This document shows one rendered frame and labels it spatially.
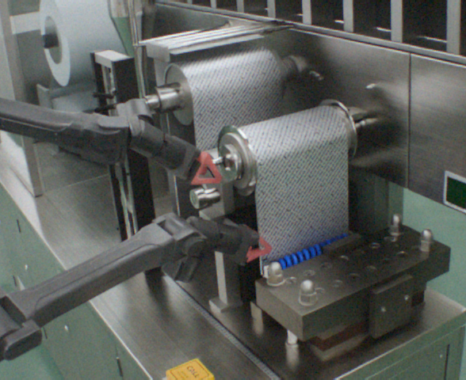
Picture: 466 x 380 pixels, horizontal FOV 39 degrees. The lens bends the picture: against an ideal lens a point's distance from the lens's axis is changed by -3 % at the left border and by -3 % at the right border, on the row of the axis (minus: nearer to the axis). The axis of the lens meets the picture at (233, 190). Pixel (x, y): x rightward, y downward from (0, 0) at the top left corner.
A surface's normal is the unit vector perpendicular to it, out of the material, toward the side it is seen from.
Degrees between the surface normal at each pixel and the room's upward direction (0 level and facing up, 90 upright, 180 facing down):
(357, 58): 90
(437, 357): 90
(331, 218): 90
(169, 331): 0
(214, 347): 0
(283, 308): 90
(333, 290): 0
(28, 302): 20
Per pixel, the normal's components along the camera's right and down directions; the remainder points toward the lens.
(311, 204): 0.52, 0.31
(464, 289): -0.08, -0.91
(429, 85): -0.85, 0.27
